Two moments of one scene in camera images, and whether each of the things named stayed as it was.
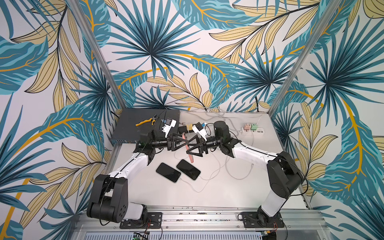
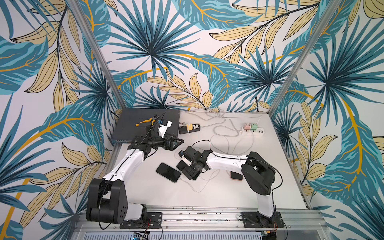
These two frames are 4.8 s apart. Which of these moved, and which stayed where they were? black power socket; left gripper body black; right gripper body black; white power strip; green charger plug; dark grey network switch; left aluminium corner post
Moved: right gripper body black
Stayed: left aluminium corner post; white power strip; black power socket; left gripper body black; green charger plug; dark grey network switch
